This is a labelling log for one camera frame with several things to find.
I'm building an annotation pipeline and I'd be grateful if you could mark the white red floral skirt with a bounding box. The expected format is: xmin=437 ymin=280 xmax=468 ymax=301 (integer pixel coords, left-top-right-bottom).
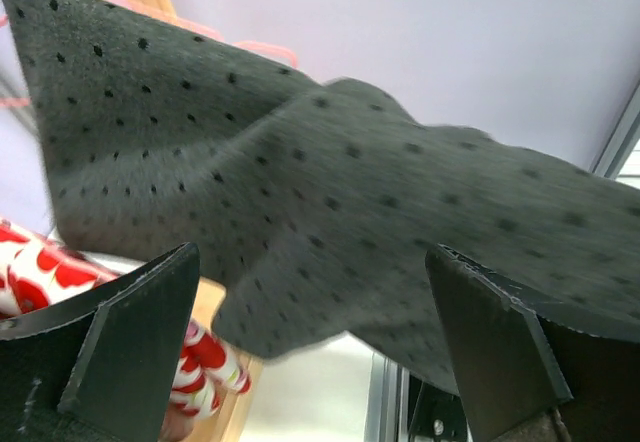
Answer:
xmin=0 ymin=219 xmax=253 ymax=418

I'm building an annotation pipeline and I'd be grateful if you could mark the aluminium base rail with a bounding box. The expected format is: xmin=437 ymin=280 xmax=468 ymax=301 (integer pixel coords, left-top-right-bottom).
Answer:
xmin=362 ymin=351 xmax=471 ymax=442

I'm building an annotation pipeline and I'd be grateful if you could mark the red plaid skirt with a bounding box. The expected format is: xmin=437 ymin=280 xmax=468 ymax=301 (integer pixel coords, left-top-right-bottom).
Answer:
xmin=158 ymin=406 xmax=195 ymax=442

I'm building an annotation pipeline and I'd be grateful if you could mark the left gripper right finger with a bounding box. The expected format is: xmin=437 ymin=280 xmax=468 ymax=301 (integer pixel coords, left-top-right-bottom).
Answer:
xmin=425 ymin=247 xmax=639 ymax=441

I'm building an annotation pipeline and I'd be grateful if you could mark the pink wire hanger grey skirt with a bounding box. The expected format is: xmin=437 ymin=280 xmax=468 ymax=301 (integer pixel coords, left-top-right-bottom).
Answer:
xmin=0 ymin=0 xmax=299 ymax=109

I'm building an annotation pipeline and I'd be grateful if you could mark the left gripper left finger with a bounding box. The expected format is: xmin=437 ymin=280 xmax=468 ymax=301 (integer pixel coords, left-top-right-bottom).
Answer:
xmin=1 ymin=243 xmax=199 ymax=442

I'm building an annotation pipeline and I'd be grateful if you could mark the wooden clothes rack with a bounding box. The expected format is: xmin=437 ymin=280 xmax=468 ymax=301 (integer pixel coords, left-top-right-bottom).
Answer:
xmin=120 ymin=0 xmax=262 ymax=441

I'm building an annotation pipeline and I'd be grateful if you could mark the dark grey dotted skirt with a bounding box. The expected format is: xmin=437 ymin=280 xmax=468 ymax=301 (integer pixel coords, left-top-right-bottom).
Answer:
xmin=2 ymin=0 xmax=639 ymax=392

